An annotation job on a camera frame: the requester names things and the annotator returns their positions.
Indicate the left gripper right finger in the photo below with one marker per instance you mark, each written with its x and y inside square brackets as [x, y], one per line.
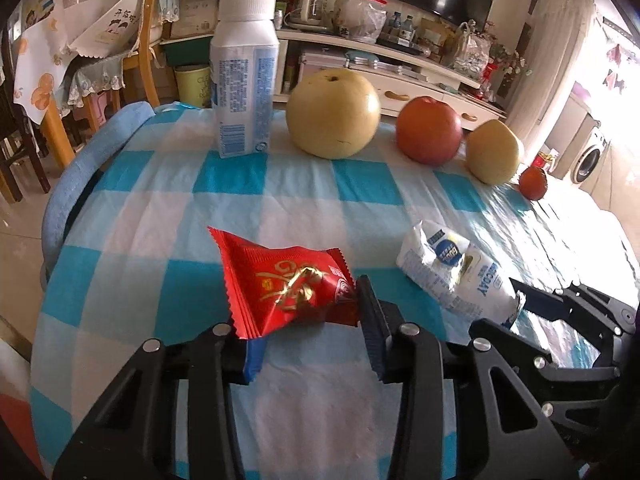
[503, 432]

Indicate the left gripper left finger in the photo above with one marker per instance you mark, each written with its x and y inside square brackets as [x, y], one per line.
[129, 433]

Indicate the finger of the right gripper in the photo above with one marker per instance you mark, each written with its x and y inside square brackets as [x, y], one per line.
[590, 312]
[541, 376]

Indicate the white blue milk pouch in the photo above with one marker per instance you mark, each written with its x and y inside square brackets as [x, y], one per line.
[458, 274]

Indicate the red candy wrapper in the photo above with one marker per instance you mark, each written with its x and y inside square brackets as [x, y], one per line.
[270, 288]

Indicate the pink plastic trash bucket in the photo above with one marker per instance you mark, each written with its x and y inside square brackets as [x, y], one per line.
[18, 417]

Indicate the small orange tangerine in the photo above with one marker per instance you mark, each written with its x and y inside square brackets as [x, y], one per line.
[533, 183]

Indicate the white washing machine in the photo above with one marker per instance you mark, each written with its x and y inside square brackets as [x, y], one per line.
[590, 160]

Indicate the blue white checkered tablecloth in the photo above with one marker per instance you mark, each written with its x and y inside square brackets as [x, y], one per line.
[138, 262]

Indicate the small yellow pear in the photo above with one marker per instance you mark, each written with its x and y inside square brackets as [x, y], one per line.
[493, 153]

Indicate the red apple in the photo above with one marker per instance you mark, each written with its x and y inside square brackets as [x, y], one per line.
[428, 131]

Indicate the white tv cabinet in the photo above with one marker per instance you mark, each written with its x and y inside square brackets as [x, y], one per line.
[397, 77]

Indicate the white standing air conditioner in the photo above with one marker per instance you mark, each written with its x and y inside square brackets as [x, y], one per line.
[560, 28]

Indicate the dark wooden dining chair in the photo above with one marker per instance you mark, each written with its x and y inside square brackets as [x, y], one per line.
[13, 120]

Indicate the large yellow pear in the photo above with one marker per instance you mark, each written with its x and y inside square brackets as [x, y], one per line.
[333, 114]

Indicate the green waste bin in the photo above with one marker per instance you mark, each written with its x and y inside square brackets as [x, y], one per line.
[193, 85]

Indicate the light wooden chair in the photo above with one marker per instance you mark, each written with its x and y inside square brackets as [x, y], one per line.
[141, 53]

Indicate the dining table with floral cloth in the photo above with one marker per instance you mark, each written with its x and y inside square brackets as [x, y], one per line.
[45, 51]

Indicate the clear plastic bag on cabinet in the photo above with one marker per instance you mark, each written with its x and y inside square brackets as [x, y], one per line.
[359, 20]

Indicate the white milk bottle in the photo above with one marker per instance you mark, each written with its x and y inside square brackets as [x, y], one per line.
[243, 58]

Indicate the white electric kettle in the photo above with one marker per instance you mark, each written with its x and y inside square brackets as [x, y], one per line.
[308, 13]

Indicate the white mesh food cover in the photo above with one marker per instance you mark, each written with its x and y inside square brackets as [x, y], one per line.
[100, 5]

